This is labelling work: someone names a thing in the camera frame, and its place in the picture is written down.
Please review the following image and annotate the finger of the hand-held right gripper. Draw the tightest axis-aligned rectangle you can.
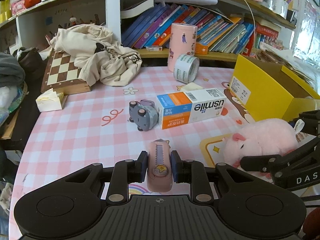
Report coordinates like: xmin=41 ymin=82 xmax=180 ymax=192
xmin=287 ymin=109 xmax=320 ymax=136
xmin=240 ymin=137 xmax=320 ymax=173

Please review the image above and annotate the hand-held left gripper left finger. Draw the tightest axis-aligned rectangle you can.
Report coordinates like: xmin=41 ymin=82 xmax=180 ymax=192
xmin=64 ymin=151 xmax=148 ymax=204

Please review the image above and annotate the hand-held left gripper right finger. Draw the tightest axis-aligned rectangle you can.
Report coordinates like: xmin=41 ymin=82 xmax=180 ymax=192
xmin=171 ymin=150 xmax=253 ymax=204

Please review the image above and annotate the pink utility knife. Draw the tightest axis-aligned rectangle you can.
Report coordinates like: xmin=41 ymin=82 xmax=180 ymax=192
xmin=146 ymin=139 xmax=173 ymax=193

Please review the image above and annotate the pink plush toy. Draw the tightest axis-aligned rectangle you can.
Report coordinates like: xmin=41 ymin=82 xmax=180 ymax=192
xmin=222 ymin=118 xmax=299 ymax=176

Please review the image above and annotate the grey toy car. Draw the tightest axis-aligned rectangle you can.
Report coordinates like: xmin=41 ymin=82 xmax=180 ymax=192
xmin=129 ymin=99 xmax=159 ymax=132

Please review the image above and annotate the yellow cardboard box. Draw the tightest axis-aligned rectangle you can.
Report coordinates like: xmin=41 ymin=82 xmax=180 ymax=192
xmin=227 ymin=54 xmax=320 ymax=123

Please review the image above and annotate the white orange toothpaste box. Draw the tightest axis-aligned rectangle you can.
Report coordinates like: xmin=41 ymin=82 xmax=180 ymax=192
xmin=157 ymin=88 xmax=227 ymax=130

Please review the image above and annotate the dark red clothing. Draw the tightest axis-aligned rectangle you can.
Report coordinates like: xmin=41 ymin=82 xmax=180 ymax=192
xmin=302 ymin=207 xmax=320 ymax=240

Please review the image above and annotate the messy stack of papers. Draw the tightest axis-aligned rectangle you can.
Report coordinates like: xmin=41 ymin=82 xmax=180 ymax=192
xmin=260 ymin=47 xmax=316 ymax=86

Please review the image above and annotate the pink checked desk mat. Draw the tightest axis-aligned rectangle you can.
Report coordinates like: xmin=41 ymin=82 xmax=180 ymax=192
xmin=7 ymin=66 xmax=320 ymax=240

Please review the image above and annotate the silver foil sheet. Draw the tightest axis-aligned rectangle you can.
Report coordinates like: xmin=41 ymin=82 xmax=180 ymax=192
xmin=292 ymin=5 xmax=320 ymax=90

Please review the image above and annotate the cream eraser cube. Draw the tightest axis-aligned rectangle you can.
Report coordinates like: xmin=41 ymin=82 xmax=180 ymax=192
xmin=180 ymin=82 xmax=204 ymax=93

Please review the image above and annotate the stack of red books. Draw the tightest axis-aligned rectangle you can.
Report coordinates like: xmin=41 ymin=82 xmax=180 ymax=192
xmin=255 ymin=25 xmax=279 ymax=51

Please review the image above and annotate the clear printed tape roll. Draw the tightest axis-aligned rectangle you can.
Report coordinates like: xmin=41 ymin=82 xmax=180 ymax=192
xmin=173 ymin=54 xmax=200 ymax=84

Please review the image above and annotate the black gadget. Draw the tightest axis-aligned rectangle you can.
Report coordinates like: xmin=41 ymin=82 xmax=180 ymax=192
xmin=286 ymin=9 xmax=297 ymax=26

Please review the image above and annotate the beige printed cloth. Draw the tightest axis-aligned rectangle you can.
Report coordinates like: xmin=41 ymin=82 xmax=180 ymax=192
xmin=54 ymin=24 xmax=142 ymax=87

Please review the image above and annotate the white paper block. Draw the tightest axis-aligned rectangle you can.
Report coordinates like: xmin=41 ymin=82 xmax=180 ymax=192
xmin=35 ymin=89 xmax=64 ymax=112

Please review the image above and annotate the white pen holder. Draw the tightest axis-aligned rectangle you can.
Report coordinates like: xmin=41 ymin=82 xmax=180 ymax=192
xmin=271 ymin=0 xmax=288 ymax=15

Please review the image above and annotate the small orange box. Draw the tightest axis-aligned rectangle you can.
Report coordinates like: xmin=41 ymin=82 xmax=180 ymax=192
xmin=194 ymin=42 xmax=210 ymax=55

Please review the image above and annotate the wooden chessboard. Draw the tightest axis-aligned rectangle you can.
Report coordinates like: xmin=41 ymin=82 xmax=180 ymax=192
xmin=41 ymin=47 xmax=92 ymax=95

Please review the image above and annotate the pink sticker-covered canister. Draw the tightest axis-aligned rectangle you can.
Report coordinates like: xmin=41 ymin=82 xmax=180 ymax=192
xmin=167 ymin=22 xmax=198 ymax=73

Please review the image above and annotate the row of colourful books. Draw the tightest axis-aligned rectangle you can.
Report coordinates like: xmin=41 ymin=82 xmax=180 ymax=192
xmin=121 ymin=2 xmax=255 ymax=55

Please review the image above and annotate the clear plastic bag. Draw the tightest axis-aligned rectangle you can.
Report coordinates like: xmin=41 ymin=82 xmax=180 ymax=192
xmin=0 ymin=85 xmax=25 ymax=117

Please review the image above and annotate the dark bag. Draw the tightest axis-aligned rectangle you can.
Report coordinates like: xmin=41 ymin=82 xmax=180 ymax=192
xmin=16 ymin=47 xmax=47 ymax=80

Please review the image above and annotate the thick black-covered book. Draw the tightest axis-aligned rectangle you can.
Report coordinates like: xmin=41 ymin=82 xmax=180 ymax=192
xmin=121 ymin=0 xmax=155 ymax=18

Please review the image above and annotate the white bookshelf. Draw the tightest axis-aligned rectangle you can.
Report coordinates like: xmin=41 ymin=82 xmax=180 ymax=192
xmin=0 ymin=0 xmax=300 ymax=61

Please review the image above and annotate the grey cloth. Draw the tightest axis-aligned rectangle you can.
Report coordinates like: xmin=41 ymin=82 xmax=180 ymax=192
xmin=0 ymin=52 xmax=25 ymax=88

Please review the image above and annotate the pink patterned box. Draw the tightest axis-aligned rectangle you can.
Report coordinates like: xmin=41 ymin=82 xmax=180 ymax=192
xmin=10 ymin=0 xmax=27 ymax=14

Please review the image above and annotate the white charging cable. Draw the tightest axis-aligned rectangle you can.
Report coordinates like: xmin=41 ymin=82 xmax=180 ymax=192
xmin=239 ymin=0 xmax=256 ymax=53

